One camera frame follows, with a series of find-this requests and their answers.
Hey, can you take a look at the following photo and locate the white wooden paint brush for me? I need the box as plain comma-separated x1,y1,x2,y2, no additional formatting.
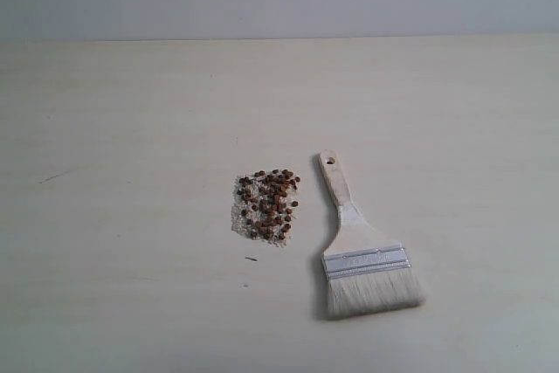
319,150,425,320

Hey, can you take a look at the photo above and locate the pile of beans and grains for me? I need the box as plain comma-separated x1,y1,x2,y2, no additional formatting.
231,169,301,247

